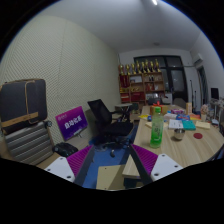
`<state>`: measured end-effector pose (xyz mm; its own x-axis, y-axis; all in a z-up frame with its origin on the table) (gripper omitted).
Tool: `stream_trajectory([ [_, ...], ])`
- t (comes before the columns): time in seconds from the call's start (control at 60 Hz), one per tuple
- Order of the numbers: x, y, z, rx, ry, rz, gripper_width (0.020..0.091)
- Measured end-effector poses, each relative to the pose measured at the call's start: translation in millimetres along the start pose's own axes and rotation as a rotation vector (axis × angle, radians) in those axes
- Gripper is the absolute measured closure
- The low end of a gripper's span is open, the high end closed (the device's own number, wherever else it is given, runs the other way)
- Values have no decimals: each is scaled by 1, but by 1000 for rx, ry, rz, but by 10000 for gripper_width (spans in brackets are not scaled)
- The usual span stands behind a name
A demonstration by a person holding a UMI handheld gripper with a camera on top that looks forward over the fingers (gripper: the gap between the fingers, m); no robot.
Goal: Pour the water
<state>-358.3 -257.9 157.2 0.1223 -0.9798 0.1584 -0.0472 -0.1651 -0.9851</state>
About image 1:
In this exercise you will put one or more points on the ceiling tube light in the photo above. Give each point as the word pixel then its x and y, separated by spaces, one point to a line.
pixel 155 2

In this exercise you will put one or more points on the wooden shelf unit with trophies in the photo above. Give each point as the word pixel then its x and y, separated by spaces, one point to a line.
pixel 141 86

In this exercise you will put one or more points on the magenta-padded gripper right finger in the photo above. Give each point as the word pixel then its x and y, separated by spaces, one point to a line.
pixel 146 158

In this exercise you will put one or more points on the teal book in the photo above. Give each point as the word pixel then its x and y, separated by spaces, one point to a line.
pixel 188 125

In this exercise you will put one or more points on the black bag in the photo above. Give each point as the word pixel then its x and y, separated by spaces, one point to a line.
pixel 65 149

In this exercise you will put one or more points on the silver ribbed suitcase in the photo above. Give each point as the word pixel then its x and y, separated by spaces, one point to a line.
pixel 28 143

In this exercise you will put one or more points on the flat round red coaster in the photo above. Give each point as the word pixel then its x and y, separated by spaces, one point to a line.
pixel 198 136

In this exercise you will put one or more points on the black computer monitor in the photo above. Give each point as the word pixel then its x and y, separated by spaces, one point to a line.
pixel 215 93

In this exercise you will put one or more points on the purple sign board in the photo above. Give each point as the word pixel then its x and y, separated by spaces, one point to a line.
pixel 71 124

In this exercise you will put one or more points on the small round side table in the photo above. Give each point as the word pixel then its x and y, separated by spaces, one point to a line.
pixel 123 106

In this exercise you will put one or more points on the pink patterned box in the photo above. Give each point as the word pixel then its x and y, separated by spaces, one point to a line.
pixel 177 111

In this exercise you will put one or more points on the pale yellow notepad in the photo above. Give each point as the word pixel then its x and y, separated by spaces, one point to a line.
pixel 203 125

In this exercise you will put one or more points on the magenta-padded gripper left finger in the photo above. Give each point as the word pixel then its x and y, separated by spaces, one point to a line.
pixel 78 161

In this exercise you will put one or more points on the yellow gift box red ribbon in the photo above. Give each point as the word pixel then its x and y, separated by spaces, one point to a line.
pixel 161 109

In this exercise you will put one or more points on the dark framed glass door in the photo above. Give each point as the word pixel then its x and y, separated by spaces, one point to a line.
pixel 175 80

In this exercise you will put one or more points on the blue colourful book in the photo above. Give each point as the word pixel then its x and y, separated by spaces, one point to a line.
pixel 183 117

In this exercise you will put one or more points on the black office chair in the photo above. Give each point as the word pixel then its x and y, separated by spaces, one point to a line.
pixel 110 125

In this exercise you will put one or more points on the white air conditioner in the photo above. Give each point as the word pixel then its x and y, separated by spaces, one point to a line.
pixel 197 60

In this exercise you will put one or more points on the small orange carton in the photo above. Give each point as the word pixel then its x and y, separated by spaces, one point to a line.
pixel 189 108

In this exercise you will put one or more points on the white paper booklet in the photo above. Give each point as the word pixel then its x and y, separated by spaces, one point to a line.
pixel 175 124

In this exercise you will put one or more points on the pink flowers in pot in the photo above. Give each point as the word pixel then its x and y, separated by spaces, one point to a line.
pixel 204 111

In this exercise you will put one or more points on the small steel cup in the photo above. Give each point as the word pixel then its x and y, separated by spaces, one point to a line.
pixel 179 134

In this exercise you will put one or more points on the green tea bottle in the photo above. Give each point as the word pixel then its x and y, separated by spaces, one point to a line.
pixel 156 133

